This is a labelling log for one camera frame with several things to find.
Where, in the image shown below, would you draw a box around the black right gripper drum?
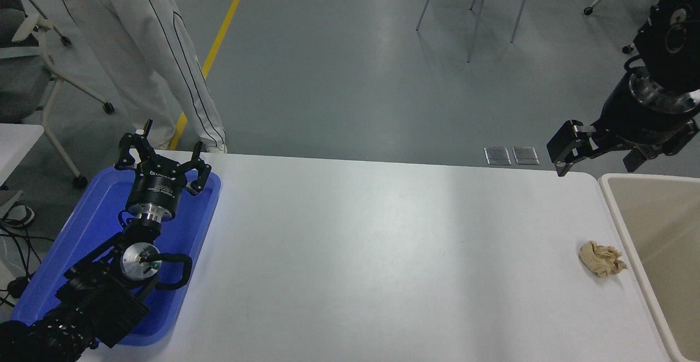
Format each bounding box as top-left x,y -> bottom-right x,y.
596,75 -> 700,148

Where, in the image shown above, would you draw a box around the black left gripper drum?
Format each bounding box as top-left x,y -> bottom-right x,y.
126,160 -> 189,213

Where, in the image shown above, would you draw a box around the tan paper ball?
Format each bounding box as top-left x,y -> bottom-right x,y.
579,241 -> 628,279

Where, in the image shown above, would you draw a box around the silver floor plate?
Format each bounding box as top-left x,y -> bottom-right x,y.
512,147 -> 540,166
484,147 -> 512,166

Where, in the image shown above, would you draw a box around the large pale bin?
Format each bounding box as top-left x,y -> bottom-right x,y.
598,173 -> 700,362

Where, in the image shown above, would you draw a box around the blue plastic tray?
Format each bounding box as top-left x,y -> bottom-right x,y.
11,165 -> 222,347

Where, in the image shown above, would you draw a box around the person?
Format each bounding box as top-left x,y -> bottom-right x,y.
46,0 -> 228,154

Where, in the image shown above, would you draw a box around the small white table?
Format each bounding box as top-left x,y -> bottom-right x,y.
0,124 -> 45,188

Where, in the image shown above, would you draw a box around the white-legged rolling chair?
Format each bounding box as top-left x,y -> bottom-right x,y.
582,0 -> 665,55

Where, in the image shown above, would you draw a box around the grey office chair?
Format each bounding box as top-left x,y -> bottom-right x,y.
0,0 -> 115,190

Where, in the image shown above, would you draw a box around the person's foot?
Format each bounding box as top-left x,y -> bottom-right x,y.
2,202 -> 36,229

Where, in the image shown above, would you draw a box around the black floor cables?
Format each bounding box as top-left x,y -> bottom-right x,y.
0,224 -> 43,309

